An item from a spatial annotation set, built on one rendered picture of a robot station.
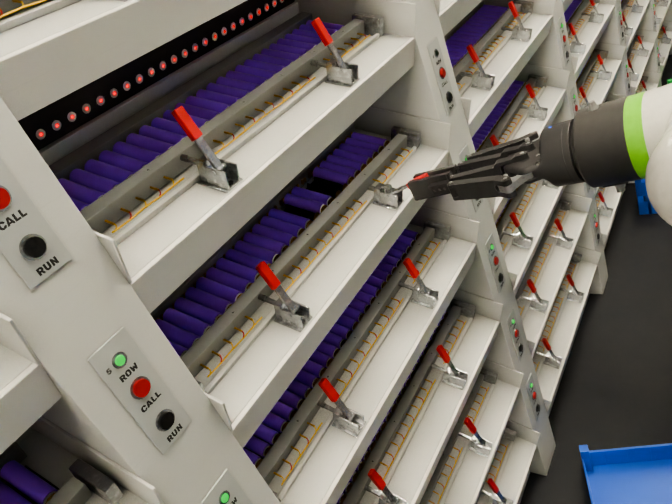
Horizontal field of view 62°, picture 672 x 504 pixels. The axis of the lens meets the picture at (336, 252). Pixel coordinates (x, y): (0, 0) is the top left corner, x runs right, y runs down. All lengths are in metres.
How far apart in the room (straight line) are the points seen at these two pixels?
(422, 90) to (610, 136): 0.39
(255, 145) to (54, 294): 0.30
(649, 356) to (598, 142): 1.21
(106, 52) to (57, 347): 0.25
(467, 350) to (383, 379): 0.32
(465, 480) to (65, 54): 1.00
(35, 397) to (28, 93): 0.23
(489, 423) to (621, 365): 0.63
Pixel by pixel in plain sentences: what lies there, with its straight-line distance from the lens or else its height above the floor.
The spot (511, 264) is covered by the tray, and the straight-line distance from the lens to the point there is 1.33.
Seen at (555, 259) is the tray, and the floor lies 0.33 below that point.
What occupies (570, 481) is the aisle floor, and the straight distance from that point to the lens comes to 1.58.
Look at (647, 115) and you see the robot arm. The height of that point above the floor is 1.02.
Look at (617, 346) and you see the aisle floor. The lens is 1.86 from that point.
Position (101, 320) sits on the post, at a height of 1.10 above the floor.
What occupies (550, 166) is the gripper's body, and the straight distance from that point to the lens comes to 0.70.
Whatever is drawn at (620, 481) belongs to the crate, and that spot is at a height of 0.00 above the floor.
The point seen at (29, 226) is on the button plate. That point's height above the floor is 1.19.
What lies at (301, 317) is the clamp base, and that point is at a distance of 0.67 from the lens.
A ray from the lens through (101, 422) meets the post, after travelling 0.53.
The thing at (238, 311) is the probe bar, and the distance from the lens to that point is 0.69.
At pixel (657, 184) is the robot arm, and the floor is 1.02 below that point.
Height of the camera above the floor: 1.30
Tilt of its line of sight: 28 degrees down
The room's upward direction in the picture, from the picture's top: 24 degrees counter-clockwise
